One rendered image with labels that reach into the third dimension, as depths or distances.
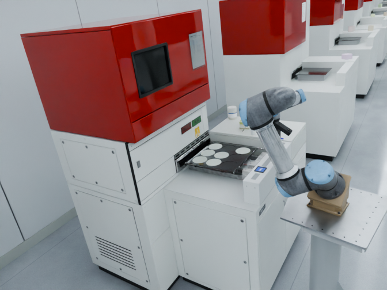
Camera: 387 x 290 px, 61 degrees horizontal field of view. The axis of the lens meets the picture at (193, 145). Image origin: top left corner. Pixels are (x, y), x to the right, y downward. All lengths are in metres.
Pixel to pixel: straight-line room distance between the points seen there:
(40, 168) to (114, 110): 1.64
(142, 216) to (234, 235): 0.55
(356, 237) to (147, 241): 1.18
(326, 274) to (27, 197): 2.47
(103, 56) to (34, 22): 1.58
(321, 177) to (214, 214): 0.68
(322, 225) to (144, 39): 1.28
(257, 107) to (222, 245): 0.96
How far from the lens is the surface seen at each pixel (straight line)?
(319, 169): 1.60
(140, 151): 1.87
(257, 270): 2.07
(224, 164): 2.09
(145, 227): 2.07
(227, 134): 2.39
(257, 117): 1.46
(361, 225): 1.77
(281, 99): 1.45
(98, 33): 1.69
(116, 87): 1.70
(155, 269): 2.29
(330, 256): 1.99
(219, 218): 1.95
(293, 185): 1.62
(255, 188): 1.79
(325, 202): 1.79
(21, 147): 3.15
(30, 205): 3.32
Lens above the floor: 1.89
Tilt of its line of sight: 24 degrees down
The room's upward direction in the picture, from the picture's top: 8 degrees counter-clockwise
